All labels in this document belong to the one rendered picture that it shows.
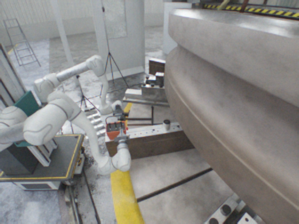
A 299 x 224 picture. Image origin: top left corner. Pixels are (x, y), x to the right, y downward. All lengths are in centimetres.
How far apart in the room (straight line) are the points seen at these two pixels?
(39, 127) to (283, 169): 119
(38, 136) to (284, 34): 105
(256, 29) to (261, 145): 59
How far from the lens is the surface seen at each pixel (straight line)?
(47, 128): 78
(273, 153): 97
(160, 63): 340
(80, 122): 92
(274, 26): 72
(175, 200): 157
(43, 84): 171
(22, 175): 217
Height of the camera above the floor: 178
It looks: 38 degrees down
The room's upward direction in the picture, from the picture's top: straight up
